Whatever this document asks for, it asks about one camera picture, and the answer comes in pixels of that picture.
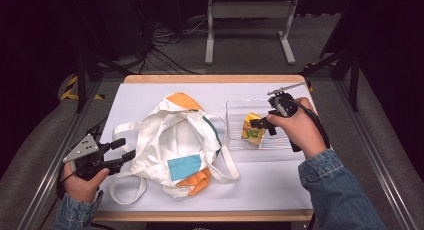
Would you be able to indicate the black tripod stand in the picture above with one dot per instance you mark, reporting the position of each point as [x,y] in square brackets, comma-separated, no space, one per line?
[355,83]
[81,83]

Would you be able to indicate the person's right hand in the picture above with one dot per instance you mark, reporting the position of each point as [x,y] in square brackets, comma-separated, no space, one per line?
[300,130]

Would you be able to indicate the person's left hand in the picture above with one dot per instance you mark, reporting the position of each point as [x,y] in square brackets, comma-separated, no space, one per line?
[83,188]

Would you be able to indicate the clear plastic container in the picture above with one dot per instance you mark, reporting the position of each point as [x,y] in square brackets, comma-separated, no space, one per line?
[236,113]

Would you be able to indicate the white green orange tote bag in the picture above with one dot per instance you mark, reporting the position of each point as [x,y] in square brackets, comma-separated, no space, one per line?
[173,136]

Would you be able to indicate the yellow snack packet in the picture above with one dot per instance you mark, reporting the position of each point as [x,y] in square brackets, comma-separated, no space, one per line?
[251,135]

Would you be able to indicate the aluminium frame rail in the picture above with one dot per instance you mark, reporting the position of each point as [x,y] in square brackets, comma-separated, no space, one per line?
[56,166]
[373,150]

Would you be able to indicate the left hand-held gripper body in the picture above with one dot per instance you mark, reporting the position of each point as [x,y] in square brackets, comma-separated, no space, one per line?
[85,150]

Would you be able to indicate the white metal frame stand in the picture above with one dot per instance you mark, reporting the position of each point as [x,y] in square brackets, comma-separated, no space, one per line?
[250,9]

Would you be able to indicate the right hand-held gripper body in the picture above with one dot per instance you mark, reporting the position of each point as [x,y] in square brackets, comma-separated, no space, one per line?
[283,103]

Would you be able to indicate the yellow black hazard tape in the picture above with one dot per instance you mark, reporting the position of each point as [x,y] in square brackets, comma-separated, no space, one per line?
[71,81]

